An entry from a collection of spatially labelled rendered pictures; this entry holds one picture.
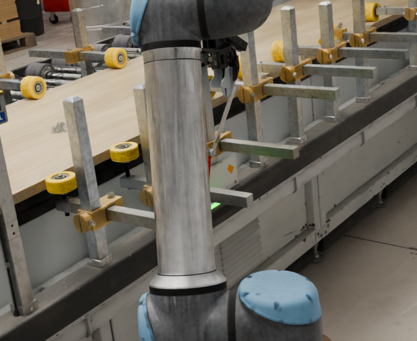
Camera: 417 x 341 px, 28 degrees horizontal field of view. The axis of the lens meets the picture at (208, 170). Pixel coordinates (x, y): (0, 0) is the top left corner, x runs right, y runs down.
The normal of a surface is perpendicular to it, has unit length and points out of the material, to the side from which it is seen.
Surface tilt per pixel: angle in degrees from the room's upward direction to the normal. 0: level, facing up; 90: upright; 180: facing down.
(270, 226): 90
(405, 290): 0
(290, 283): 5
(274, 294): 5
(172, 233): 72
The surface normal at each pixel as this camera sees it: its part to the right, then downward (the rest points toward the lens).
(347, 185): 0.80, 0.11
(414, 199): -0.11, -0.94
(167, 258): -0.57, 0.06
